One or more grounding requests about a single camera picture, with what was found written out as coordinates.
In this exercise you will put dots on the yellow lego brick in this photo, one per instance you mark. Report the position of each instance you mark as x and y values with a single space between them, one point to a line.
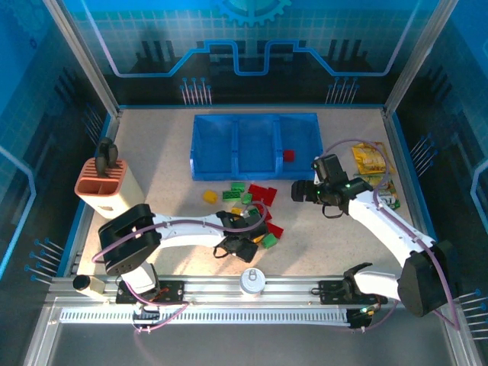
260 239
209 196
236 211

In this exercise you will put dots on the long green lego brick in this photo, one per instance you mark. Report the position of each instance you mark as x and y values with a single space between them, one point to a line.
232 195

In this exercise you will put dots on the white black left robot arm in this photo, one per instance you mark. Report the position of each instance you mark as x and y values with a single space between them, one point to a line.
183 232

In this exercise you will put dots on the silver tin can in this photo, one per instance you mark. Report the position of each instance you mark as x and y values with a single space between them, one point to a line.
251 281

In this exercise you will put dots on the red square lego brick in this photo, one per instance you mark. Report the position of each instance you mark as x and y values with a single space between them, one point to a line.
289 155

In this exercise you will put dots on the blue plastic bin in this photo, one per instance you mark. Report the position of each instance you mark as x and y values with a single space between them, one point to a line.
213 145
255 145
303 137

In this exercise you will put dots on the green snack bag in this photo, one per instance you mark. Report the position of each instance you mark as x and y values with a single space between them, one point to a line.
387 192

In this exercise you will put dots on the yellow snack bag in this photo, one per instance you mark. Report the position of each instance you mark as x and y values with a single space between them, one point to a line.
371 158

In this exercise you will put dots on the cream knife block orange top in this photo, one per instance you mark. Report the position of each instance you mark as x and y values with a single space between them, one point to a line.
114 194

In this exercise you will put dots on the cream bottle black cap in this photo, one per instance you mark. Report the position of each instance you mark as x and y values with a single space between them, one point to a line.
93 285

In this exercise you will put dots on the aluminium mounting rail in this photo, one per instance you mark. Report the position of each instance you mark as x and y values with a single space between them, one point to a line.
213 289

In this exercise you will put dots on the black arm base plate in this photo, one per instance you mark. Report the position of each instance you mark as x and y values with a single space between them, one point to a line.
329 291
171 291

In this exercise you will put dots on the aluminium frame post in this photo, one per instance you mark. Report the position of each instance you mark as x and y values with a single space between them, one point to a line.
84 57
417 57

